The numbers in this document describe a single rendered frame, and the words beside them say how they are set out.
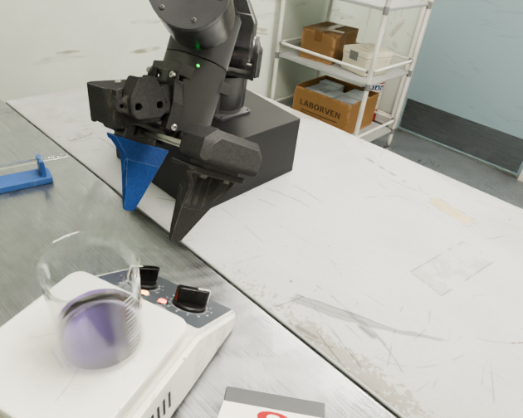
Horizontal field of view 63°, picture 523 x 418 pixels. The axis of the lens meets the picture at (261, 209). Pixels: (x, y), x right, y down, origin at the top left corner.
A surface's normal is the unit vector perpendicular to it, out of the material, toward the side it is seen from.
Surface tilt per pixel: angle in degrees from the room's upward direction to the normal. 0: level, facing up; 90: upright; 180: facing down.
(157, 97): 79
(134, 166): 70
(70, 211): 0
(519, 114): 90
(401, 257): 0
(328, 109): 91
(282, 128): 90
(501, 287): 0
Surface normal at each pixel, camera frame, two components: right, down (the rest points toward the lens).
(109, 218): 0.10, -0.82
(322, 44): -0.58, 0.43
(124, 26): 0.72, 0.45
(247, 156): 0.66, 0.29
